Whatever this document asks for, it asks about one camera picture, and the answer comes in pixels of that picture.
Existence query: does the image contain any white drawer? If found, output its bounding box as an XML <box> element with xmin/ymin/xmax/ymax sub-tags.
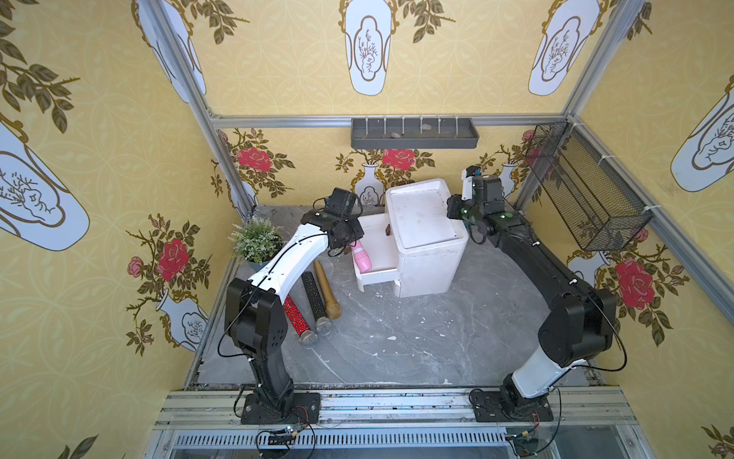
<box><xmin>353</xmin><ymin>213</ymin><xmax>399</xmax><ymax>292</ymax></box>

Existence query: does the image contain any pink microphone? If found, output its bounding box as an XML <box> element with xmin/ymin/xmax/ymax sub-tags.
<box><xmin>352</xmin><ymin>240</ymin><xmax>373</xmax><ymax>273</ymax></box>

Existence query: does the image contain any wooden rolling pin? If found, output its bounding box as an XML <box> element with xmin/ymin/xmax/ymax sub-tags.
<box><xmin>313</xmin><ymin>260</ymin><xmax>342</xmax><ymax>321</ymax></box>

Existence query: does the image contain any black microphone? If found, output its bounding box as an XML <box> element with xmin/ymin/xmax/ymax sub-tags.
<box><xmin>301</xmin><ymin>271</ymin><xmax>333</xmax><ymax>335</ymax></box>

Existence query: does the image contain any red glitter microphone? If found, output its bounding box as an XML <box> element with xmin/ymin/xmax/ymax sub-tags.
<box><xmin>283</xmin><ymin>296</ymin><xmax>318</xmax><ymax>347</ymax></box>

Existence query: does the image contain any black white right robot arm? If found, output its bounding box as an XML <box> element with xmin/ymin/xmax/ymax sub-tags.
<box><xmin>447</xmin><ymin>166</ymin><xmax>617</xmax><ymax>420</ymax></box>

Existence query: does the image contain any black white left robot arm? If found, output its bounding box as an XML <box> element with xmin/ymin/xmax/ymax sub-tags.
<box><xmin>225</xmin><ymin>187</ymin><xmax>364</xmax><ymax>425</ymax></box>

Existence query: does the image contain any white plastic drawer cabinet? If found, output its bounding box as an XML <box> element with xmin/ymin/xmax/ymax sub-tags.
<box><xmin>386</xmin><ymin>179</ymin><xmax>468</xmax><ymax>298</ymax></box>

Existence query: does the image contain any green potted plant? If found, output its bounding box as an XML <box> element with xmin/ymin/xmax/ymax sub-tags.
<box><xmin>229</xmin><ymin>216</ymin><xmax>285</xmax><ymax>272</ymax></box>

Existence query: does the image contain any grey wall shelf tray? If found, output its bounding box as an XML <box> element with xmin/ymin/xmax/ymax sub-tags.
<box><xmin>350</xmin><ymin>116</ymin><xmax>480</xmax><ymax>150</ymax></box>

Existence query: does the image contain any black wire mesh basket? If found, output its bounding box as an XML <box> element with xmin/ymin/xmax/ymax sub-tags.
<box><xmin>526</xmin><ymin>122</ymin><xmax>652</xmax><ymax>252</ymax></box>

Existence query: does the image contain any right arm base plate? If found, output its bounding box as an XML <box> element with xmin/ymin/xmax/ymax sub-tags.
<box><xmin>468</xmin><ymin>388</ymin><xmax>554</xmax><ymax>423</ymax></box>

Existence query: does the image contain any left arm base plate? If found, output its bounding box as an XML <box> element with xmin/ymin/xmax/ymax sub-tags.
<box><xmin>240</xmin><ymin>392</ymin><xmax>321</xmax><ymax>426</ymax></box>

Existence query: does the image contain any aluminium front rail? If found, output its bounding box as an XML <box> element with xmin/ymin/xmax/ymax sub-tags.
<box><xmin>143</xmin><ymin>386</ymin><xmax>655</xmax><ymax>458</ymax></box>

